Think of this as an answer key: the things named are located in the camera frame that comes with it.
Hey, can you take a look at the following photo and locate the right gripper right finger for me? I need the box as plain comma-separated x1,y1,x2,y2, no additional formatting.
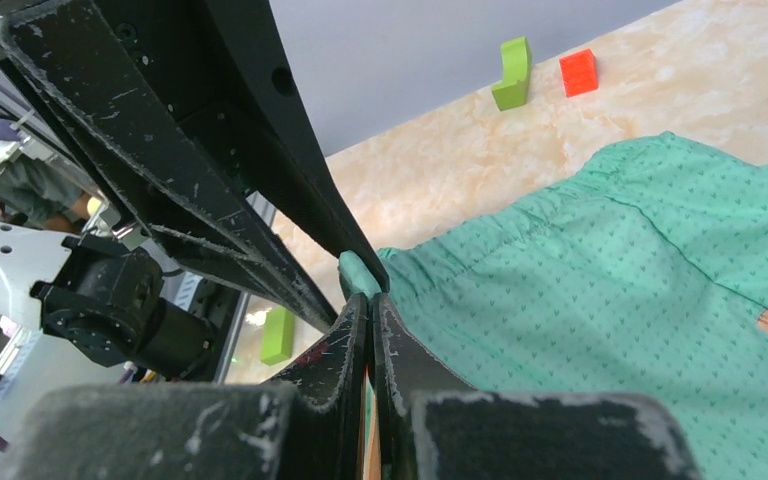
371,294,701,479

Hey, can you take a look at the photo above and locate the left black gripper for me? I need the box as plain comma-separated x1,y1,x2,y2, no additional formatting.
0,1,336,330

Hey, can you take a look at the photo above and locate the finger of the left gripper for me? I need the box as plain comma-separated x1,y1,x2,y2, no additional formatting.
202,1,390,291

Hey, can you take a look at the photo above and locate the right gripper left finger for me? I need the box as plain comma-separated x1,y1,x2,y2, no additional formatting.
0,294,368,479

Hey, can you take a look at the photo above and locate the teal and orange jacket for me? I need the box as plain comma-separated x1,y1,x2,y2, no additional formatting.
337,131,768,480

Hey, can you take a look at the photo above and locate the lime green curved block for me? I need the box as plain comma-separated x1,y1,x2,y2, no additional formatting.
491,36,532,111

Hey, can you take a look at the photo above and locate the red block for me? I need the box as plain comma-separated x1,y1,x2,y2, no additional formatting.
559,49,599,98

